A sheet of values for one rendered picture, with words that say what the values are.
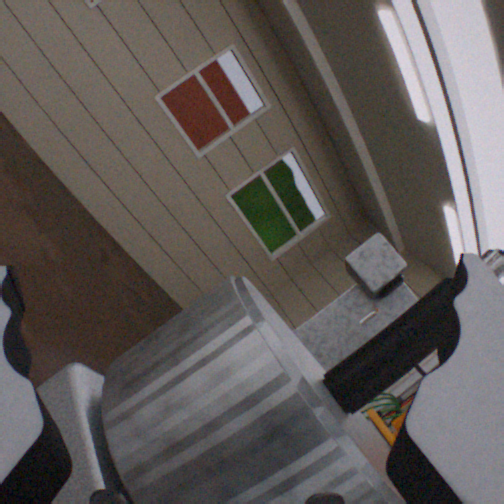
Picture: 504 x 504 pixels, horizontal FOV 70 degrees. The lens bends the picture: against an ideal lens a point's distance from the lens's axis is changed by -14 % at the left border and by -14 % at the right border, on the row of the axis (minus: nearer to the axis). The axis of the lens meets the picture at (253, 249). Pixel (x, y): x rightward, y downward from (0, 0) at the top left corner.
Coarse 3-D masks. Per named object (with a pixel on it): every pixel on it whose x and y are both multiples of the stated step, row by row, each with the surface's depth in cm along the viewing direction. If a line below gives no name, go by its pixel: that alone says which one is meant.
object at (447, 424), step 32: (480, 288) 9; (448, 320) 9; (480, 320) 8; (448, 352) 8; (480, 352) 7; (448, 384) 7; (480, 384) 6; (416, 416) 6; (448, 416) 6; (480, 416) 6; (416, 448) 6; (448, 448) 5; (480, 448) 5; (416, 480) 6; (448, 480) 5; (480, 480) 5
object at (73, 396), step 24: (48, 384) 30; (72, 384) 29; (96, 384) 31; (48, 408) 28; (72, 408) 27; (96, 408) 28; (72, 432) 26; (96, 432) 26; (72, 456) 25; (96, 456) 24; (72, 480) 23; (96, 480) 23; (120, 480) 24
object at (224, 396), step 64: (192, 320) 25; (256, 320) 22; (128, 384) 23; (192, 384) 21; (256, 384) 20; (320, 384) 26; (128, 448) 20; (192, 448) 19; (256, 448) 18; (320, 448) 18; (384, 448) 51
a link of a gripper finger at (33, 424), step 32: (0, 288) 9; (0, 320) 8; (0, 352) 7; (0, 384) 7; (32, 384) 7; (0, 416) 6; (32, 416) 6; (0, 448) 5; (32, 448) 6; (64, 448) 7; (0, 480) 5; (32, 480) 6; (64, 480) 6
